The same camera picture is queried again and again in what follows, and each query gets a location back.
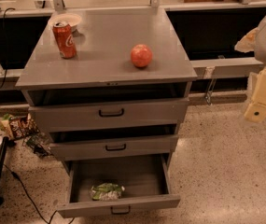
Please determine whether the black floor cable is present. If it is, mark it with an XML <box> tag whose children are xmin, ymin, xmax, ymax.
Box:
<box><xmin>0</xmin><ymin>140</ymin><xmax>76</xmax><ymax>224</ymax></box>

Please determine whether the brown snack bag on floor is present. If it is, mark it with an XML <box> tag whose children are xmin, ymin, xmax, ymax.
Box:
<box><xmin>0</xmin><ymin>114</ymin><xmax>39</xmax><ymax>140</ymax></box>

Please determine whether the white bowl on counter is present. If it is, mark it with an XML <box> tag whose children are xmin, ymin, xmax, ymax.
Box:
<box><xmin>48</xmin><ymin>13</ymin><xmax>82</xmax><ymax>32</ymax></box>

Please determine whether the red cola can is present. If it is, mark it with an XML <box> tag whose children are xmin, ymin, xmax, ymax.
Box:
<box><xmin>52</xmin><ymin>21</ymin><xmax>77</xmax><ymax>59</ymax></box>

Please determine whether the grey drawer cabinet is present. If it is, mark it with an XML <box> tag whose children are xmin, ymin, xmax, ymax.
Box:
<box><xmin>15</xmin><ymin>7</ymin><xmax>199</xmax><ymax>173</ymax></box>

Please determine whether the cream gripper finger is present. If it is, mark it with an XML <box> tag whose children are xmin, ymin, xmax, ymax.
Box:
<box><xmin>234</xmin><ymin>28</ymin><xmax>259</xmax><ymax>53</ymax></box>

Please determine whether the grey top drawer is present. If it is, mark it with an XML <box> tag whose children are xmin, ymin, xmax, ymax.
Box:
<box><xmin>29</xmin><ymin>98</ymin><xmax>189</xmax><ymax>133</ymax></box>

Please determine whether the red apple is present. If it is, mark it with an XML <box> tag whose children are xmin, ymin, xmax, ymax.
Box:
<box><xmin>131</xmin><ymin>44</ymin><xmax>153</xmax><ymax>68</ymax></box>

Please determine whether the grey open bottom drawer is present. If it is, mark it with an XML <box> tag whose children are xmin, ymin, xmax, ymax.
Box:
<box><xmin>58</xmin><ymin>154</ymin><xmax>180</xmax><ymax>218</ymax></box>

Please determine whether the metal bracket under rail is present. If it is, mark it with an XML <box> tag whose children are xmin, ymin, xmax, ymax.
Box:
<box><xmin>204</xmin><ymin>78</ymin><xmax>217</xmax><ymax>105</ymax></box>

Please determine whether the dark snack bag on floor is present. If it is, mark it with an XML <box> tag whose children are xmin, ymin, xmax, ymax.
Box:
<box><xmin>23</xmin><ymin>133</ymin><xmax>50</xmax><ymax>158</ymax></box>

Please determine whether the grey middle drawer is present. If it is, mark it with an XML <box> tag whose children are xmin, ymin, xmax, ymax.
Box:
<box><xmin>49</xmin><ymin>134</ymin><xmax>178</xmax><ymax>161</ymax></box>

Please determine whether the green jalapeno chip bag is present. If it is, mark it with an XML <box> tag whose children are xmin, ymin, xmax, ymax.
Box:
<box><xmin>90</xmin><ymin>183</ymin><xmax>125</xmax><ymax>201</ymax></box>

